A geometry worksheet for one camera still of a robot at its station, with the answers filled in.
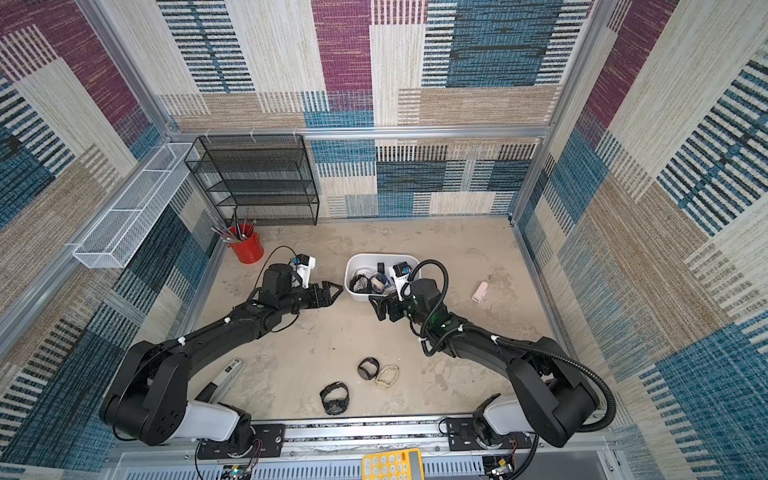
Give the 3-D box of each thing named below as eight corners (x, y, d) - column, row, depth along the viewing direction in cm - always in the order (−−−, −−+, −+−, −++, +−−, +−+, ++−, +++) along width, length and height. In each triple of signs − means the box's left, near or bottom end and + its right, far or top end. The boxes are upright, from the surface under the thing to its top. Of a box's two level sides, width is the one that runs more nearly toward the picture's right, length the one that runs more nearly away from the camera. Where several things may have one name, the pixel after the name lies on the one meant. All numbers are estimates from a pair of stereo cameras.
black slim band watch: (357, 379, 84) (356, 377, 82) (358, 359, 87) (358, 356, 86) (379, 379, 84) (379, 376, 82) (379, 359, 87) (379, 356, 86)
